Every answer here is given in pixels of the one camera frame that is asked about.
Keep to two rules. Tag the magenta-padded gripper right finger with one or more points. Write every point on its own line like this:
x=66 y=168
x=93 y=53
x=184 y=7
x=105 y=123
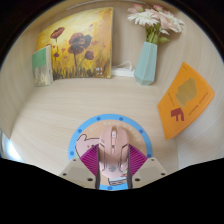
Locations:
x=138 y=160

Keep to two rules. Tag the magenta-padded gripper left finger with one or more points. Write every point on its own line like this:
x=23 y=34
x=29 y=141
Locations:
x=87 y=160

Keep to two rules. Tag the pink computer mouse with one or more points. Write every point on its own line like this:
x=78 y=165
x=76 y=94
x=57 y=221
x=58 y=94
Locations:
x=113 y=151

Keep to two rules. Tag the round blue-rimmed cartoon mouse pad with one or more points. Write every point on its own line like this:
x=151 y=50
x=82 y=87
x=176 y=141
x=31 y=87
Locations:
x=86 y=136

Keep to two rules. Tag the orange covered book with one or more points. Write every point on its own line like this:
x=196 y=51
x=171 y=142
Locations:
x=186 y=100

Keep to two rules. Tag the teal faceted vase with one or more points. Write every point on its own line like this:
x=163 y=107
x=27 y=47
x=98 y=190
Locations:
x=146 y=65

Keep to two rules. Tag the green covered book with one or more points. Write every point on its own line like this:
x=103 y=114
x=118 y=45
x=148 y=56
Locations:
x=41 y=65

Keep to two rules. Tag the yellow poppy flower painting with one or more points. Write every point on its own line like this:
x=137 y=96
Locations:
x=83 y=43

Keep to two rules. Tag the pink and white flower bouquet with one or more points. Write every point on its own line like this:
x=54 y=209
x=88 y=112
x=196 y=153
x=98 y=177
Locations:
x=156 y=20

